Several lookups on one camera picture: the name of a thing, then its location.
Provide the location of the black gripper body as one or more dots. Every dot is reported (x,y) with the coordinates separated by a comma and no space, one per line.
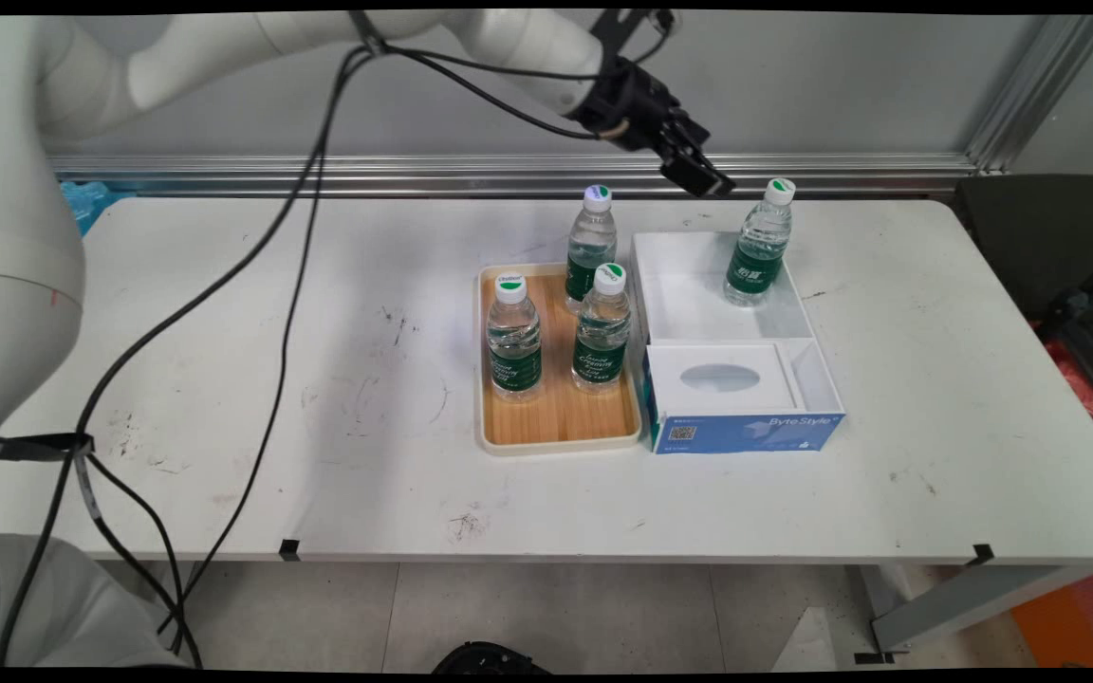
(632,104)

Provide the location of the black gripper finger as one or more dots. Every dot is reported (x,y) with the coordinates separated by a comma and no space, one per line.
(695,135)
(696,175)

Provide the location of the water bottle plain green label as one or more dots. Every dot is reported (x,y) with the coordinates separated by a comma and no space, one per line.
(755,266)

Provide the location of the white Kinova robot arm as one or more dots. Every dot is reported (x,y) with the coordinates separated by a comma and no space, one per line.
(25,237)

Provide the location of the grey band on arm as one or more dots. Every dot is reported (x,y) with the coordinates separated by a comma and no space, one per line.
(368,36)

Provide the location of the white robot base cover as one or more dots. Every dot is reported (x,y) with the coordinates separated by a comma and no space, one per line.
(63,607)

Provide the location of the water bottle blue-marked cap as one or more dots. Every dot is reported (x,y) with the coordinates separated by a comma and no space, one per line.
(592,247)

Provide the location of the water bottle green-marked cap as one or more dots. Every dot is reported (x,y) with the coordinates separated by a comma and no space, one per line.
(602,346)

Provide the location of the water bottle white flat cap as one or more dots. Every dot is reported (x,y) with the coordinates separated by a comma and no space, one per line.
(514,356)

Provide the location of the white and blue cardboard box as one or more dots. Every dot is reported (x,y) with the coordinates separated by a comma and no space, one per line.
(746,432)

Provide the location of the wooden tray cream rim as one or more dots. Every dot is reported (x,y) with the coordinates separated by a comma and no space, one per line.
(561,413)

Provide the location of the red bag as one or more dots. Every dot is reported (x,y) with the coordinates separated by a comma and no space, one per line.
(1083,384)

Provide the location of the black tape marker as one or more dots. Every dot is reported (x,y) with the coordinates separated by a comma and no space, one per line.
(983,554)
(289,549)

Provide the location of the grey table leg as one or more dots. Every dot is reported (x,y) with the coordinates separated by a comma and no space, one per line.
(964,602)

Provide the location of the black round object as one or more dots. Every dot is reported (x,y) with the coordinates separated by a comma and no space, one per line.
(490,659)

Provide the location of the orange box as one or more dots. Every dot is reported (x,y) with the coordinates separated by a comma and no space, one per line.
(1073,621)

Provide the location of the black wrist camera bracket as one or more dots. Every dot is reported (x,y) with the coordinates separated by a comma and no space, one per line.
(624,28)

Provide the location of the aluminium frame rail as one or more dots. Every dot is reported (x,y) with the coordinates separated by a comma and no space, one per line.
(414,175)

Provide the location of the aluminium frame post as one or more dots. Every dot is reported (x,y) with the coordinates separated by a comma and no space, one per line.
(1030,90)

